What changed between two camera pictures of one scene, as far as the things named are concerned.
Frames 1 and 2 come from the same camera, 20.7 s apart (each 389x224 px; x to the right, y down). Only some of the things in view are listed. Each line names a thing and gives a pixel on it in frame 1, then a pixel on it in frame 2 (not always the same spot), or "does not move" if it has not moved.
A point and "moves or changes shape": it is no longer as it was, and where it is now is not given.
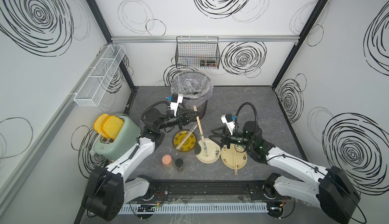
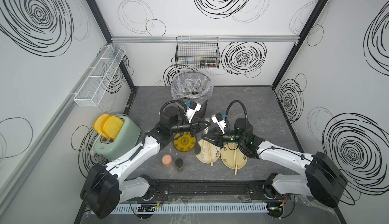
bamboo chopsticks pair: (235, 161) does not move
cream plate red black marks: (227, 155) does not move
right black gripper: (225, 140) does not move
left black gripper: (181, 120) to (195, 128)
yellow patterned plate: (188, 145) does not move
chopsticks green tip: (201, 130) moves or changes shape
